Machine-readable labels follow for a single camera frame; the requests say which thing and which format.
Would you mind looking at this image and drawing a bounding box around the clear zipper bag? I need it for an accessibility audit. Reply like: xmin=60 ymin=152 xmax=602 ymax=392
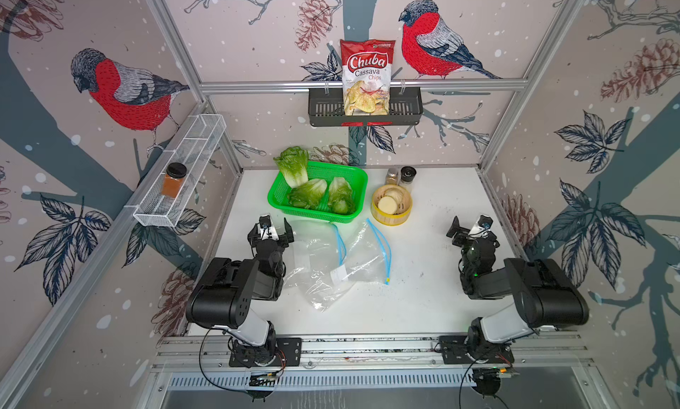
xmin=284 ymin=220 xmax=353 ymax=312
xmin=340 ymin=219 xmax=392 ymax=285

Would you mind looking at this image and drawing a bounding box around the chinese cabbage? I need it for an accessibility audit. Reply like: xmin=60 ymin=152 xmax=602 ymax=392
xmin=328 ymin=177 xmax=355 ymax=215
xmin=274 ymin=146 xmax=309 ymax=189
xmin=288 ymin=179 xmax=328 ymax=210

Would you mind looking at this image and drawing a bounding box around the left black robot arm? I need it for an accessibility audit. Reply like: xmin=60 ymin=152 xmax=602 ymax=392
xmin=186 ymin=215 xmax=301 ymax=368

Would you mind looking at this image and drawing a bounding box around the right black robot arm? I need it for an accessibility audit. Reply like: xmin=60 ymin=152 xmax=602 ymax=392
xmin=446 ymin=215 xmax=589 ymax=363

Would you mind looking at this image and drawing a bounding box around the upright chinese cabbage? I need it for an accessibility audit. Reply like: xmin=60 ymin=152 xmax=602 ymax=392
xmin=274 ymin=146 xmax=309 ymax=189

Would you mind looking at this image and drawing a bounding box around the red cassava chips bag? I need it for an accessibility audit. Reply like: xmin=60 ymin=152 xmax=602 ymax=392
xmin=340 ymin=39 xmax=395 ymax=116

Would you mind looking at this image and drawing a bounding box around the yellow bamboo steamer bowl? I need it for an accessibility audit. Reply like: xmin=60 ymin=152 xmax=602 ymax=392
xmin=370 ymin=184 xmax=413 ymax=227

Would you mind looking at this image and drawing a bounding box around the white steamed bun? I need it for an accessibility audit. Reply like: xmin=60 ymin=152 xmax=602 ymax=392
xmin=377 ymin=195 xmax=400 ymax=215

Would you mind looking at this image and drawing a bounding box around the black cap pepper grinder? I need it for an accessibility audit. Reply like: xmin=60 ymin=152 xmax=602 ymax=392
xmin=399 ymin=166 xmax=417 ymax=194

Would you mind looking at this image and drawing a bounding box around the metal cap spice jar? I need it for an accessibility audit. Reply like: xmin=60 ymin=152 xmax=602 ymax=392
xmin=385 ymin=167 xmax=400 ymax=185

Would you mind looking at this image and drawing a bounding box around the orange spice jar black lid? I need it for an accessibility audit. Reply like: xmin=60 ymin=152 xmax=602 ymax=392
xmin=161 ymin=162 xmax=188 ymax=198

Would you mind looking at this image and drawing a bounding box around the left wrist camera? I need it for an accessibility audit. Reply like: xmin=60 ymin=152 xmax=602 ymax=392
xmin=260 ymin=214 xmax=279 ymax=241

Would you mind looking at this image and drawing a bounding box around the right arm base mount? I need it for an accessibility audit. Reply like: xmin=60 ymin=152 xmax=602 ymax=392
xmin=437 ymin=335 xmax=515 ymax=365

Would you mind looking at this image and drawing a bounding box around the clear acrylic wall shelf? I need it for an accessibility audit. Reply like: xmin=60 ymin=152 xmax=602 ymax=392
xmin=134 ymin=114 xmax=226 ymax=228

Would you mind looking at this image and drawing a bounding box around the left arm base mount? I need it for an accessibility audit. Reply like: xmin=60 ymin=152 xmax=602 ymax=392
xmin=228 ymin=337 xmax=302 ymax=368

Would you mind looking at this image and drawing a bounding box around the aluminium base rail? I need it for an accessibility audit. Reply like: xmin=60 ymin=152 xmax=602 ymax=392
xmin=149 ymin=331 xmax=595 ymax=373

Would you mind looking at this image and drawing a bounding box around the black wall basket shelf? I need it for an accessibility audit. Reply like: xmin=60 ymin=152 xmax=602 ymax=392
xmin=308 ymin=88 xmax=423 ymax=127

